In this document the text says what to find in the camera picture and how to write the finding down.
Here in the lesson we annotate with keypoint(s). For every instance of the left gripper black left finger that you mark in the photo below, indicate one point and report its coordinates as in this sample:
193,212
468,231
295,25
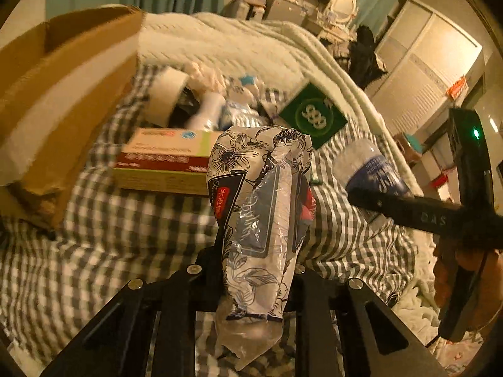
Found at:
147,328

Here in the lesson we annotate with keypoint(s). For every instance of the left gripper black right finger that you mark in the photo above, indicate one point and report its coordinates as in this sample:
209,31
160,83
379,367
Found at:
345,329

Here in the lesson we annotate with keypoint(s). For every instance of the clear plastic water bottle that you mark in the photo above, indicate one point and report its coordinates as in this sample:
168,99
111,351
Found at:
362,165

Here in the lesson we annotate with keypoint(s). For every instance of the floral tissue pack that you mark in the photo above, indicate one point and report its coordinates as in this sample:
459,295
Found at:
258,185

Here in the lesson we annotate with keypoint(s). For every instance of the red white medicine box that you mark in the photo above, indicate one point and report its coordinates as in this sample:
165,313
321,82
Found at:
169,160

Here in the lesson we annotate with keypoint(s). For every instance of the green 999 medicine box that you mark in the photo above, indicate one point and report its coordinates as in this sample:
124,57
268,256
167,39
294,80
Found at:
310,111

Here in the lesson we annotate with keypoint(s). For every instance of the white tape roll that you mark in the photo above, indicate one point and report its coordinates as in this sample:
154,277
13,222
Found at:
164,93

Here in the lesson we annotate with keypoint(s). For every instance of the teal stool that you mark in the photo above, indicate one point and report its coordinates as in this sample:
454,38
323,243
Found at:
414,143

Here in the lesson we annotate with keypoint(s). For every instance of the white louvred wardrobe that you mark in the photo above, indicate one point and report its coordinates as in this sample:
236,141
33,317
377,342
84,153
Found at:
425,54

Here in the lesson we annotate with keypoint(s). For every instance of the black clothes on chair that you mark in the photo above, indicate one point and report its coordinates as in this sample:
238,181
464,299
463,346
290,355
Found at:
365,66

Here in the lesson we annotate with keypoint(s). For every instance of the oval vanity mirror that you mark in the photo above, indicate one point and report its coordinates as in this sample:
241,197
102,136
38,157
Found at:
341,11

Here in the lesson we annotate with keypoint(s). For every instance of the white knitted blanket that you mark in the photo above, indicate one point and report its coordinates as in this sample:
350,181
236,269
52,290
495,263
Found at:
281,54

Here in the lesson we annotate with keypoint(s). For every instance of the crumpled white tissue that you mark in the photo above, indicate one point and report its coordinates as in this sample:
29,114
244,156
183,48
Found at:
202,79

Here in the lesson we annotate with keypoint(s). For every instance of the brown cardboard box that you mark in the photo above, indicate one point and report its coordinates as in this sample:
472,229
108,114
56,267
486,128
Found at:
60,82

